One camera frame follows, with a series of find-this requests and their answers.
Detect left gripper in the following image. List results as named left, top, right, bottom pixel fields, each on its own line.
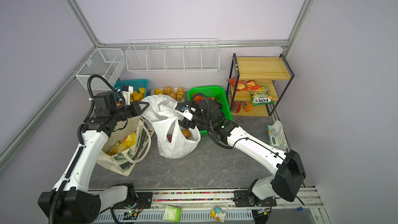
left=110, top=100, right=149, bottom=122

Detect green plastic basket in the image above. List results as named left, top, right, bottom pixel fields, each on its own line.
left=188, top=86, right=236, bottom=143

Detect orange toy pepper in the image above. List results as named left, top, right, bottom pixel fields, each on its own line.
left=194, top=95, right=204, bottom=101

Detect toy banana bunch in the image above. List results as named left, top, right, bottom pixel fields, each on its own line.
left=130, top=88, right=146, bottom=102

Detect yellow white toy figure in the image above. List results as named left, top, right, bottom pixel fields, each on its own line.
left=210, top=207, right=227, bottom=223

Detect red snack bag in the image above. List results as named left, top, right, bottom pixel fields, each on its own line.
left=228, top=77, right=260, bottom=91

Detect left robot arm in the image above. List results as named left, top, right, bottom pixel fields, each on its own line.
left=38, top=89, right=149, bottom=224

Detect red soda can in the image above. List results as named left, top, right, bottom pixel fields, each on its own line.
left=231, top=101, right=243, bottom=114

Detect wooden black-frame shelf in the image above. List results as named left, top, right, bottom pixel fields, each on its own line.
left=229, top=54, right=295, bottom=117

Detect white plastic grocery bag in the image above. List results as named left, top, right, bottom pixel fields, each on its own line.
left=142, top=95, right=201, bottom=159

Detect green small box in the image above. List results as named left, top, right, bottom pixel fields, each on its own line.
left=163, top=205, right=181, bottom=223

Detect tissue pack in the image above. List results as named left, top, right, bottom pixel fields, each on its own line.
left=267, top=120, right=288, bottom=150

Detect orange drink bottle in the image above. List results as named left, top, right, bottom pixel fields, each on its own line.
left=243, top=101, right=254, bottom=113

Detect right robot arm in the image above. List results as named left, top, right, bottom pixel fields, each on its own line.
left=175, top=99, right=306, bottom=206

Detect teal plastic basket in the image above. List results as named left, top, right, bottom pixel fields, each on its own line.
left=114, top=79, right=149, bottom=97

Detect long white wire basket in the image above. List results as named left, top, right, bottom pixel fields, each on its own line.
left=125, top=38, right=220, bottom=72

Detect toy croissant bread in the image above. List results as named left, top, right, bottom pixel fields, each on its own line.
left=163, top=86, right=174, bottom=95

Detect small white wire basket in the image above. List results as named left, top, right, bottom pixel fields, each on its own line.
left=75, top=48, right=126, bottom=90

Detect yellow chips bag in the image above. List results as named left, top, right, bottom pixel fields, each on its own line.
left=107, top=133, right=136, bottom=156

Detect beige canvas tote bag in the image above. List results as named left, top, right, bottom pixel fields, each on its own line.
left=96, top=117, right=153, bottom=176

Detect green Fox's candy bag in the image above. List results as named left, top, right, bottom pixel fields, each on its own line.
left=250, top=86, right=274, bottom=106

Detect white plastic tray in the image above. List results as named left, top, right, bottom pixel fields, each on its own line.
left=150, top=86, right=185, bottom=100

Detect brown toy potato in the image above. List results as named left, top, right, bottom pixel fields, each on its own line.
left=181, top=129, right=191, bottom=139

